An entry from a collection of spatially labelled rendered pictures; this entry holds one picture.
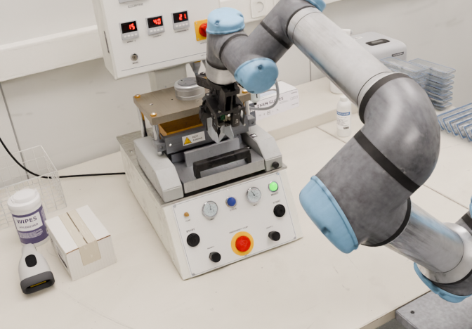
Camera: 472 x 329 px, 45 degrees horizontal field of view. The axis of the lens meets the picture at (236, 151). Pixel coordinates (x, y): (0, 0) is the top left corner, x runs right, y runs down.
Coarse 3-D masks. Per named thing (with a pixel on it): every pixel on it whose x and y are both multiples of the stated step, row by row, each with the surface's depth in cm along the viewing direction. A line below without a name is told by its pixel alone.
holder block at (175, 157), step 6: (222, 138) 151; (228, 138) 150; (240, 138) 152; (204, 144) 149; (210, 144) 149; (180, 150) 147; (186, 150) 146; (168, 156) 148; (174, 156) 146; (180, 156) 146; (174, 162) 146
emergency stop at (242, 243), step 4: (240, 236) 142; (244, 236) 142; (236, 240) 142; (240, 240) 142; (244, 240) 142; (248, 240) 142; (236, 244) 142; (240, 244) 142; (244, 244) 142; (248, 244) 142; (240, 248) 142; (244, 248) 142; (248, 248) 142
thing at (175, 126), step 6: (198, 114) 151; (174, 120) 148; (180, 120) 148; (186, 120) 148; (192, 120) 147; (198, 120) 147; (162, 126) 146; (168, 126) 146; (174, 126) 145; (180, 126) 145; (186, 126) 145; (192, 126) 144; (198, 126) 145; (162, 132) 146; (168, 132) 142; (174, 132) 143; (162, 138) 148
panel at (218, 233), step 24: (216, 192) 141; (240, 192) 143; (264, 192) 145; (192, 216) 139; (216, 216) 141; (240, 216) 143; (264, 216) 145; (288, 216) 147; (216, 240) 141; (264, 240) 145; (288, 240) 147; (192, 264) 138; (216, 264) 140
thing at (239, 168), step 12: (216, 144) 145; (228, 144) 146; (240, 144) 152; (192, 156) 143; (204, 156) 144; (252, 156) 146; (180, 168) 144; (192, 168) 143; (216, 168) 142; (228, 168) 141; (240, 168) 142; (252, 168) 143; (264, 168) 145; (180, 180) 139; (192, 180) 138; (204, 180) 139; (216, 180) 140
